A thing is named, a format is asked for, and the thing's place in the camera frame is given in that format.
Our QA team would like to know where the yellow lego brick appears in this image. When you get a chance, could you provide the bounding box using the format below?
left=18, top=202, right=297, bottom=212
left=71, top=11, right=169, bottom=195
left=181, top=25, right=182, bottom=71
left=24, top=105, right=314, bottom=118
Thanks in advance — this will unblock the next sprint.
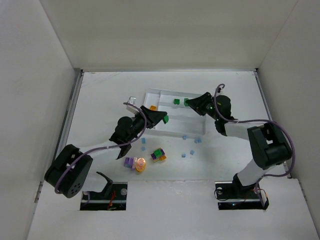
left=149, top=105, right=157, bottom=111

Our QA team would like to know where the green purple yellow lego stack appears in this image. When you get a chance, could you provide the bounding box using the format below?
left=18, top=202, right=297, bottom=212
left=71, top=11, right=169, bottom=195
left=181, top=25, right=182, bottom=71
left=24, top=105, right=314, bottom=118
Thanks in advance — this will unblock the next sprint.
left=150, top=148, right=167, bottom=163

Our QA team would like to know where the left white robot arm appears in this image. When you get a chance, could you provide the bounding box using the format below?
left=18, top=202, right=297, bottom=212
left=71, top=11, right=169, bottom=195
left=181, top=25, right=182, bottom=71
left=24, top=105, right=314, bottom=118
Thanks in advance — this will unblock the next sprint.
left=44, top=103, right=169, bottom=199

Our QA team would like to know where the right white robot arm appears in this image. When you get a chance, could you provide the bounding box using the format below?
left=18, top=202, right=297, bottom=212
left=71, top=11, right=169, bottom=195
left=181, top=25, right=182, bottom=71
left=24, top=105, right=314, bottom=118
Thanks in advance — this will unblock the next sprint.
left=185, top=92, right=293, bottom=192

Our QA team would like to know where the white divided sorting tray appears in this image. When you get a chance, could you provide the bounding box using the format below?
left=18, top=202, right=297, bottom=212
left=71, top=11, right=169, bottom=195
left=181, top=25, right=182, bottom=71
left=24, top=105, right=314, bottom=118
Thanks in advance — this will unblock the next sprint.
left=143, top=88, right=206, bottom=138

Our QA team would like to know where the orange round lego figure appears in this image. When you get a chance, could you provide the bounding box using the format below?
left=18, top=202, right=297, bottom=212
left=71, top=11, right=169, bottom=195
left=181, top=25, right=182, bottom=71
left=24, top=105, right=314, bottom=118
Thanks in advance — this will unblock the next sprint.
left=135, top=157, right=146, bottom=173

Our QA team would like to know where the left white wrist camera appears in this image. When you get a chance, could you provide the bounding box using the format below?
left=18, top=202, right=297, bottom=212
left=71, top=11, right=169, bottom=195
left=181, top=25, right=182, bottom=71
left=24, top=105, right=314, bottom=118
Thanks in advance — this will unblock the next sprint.
left=124, top=96, right=138, bottom=114

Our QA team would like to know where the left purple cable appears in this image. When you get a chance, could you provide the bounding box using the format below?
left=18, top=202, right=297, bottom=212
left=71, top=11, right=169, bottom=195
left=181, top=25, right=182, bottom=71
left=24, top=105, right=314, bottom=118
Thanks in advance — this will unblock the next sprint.
left=54, top=101, right=148, bottom=195

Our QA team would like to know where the purple cable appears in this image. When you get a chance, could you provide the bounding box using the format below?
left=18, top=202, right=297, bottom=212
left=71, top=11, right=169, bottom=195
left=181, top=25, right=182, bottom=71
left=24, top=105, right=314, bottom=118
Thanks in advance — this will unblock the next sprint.
left=213, top=83, right=296, bottom=198
left=54, top=101, right=148, bottom=195

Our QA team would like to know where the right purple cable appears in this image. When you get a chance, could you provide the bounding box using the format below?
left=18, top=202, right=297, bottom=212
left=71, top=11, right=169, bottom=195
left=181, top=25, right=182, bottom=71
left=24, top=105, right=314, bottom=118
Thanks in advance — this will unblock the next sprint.
left=213, top=83, right=296, bottom=198

